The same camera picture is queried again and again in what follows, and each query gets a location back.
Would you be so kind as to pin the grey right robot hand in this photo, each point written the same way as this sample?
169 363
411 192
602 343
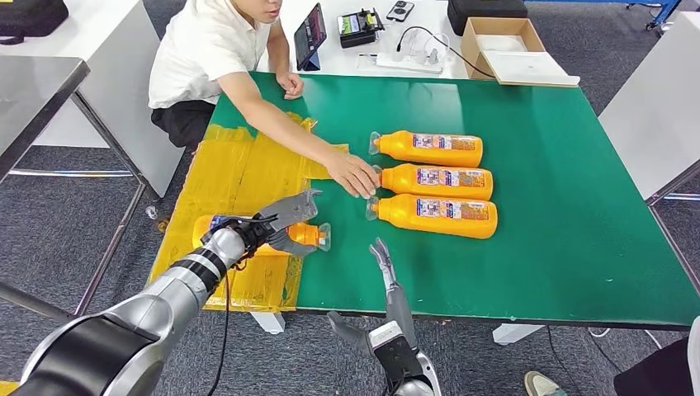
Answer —
399 306

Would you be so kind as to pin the person's left hand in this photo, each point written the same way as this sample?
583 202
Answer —
291 86

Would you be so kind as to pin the person's right hand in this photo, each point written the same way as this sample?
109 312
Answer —
352 175

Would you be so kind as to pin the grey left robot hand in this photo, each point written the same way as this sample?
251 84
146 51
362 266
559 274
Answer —
290 243

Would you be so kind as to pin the orange detergent bottle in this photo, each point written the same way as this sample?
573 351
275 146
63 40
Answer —
399 216
306 235
399 183
399 147

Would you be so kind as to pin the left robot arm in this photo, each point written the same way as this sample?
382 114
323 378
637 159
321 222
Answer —
164 306

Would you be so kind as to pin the person's left forearm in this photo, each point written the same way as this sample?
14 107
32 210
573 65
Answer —
280 57

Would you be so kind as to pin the person's right forearm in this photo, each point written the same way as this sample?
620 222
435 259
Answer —
295 139

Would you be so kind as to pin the white table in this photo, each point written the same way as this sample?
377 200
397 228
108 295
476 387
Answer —
651 104
93 38
339 63

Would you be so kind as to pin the black tablet on stand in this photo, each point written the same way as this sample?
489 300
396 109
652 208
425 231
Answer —
310 35

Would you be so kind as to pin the white power strip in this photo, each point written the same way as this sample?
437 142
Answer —
407 63

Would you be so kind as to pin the black smartphone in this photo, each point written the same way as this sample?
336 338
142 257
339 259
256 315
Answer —
400 11

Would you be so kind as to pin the clear plastic cap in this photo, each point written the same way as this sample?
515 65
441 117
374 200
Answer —
151 212

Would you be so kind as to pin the open cardboard box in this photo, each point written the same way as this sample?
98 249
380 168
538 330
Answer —
473 49

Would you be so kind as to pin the black hard case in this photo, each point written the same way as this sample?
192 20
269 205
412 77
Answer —
487 13

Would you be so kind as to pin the steel table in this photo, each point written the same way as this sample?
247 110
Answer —
33 93

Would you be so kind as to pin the black bag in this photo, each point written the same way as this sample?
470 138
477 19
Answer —
30 16

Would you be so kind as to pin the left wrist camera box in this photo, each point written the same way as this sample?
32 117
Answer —
290 210

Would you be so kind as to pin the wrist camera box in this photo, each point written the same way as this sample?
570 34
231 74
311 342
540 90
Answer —
393 355
290 210

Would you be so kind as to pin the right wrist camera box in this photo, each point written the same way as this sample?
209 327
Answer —
393 355

